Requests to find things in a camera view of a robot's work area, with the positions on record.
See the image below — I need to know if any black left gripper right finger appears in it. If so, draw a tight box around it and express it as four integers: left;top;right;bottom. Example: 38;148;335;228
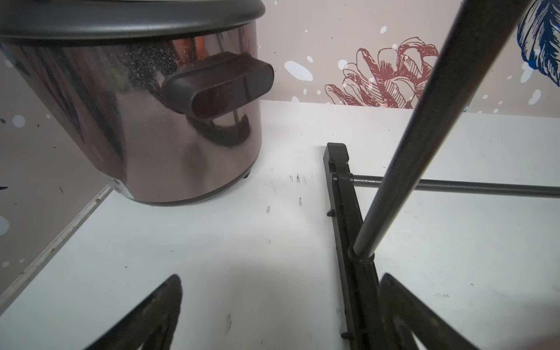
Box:
379;274;477;350

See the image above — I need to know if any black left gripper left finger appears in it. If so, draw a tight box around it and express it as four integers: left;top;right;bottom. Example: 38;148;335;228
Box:
88;274;182;349

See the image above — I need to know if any stainless steel rice cooker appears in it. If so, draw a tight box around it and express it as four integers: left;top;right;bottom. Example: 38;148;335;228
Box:
1;1;275;205

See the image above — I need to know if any black clothes rack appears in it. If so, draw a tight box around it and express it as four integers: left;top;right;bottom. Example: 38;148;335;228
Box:
324;1;559;349

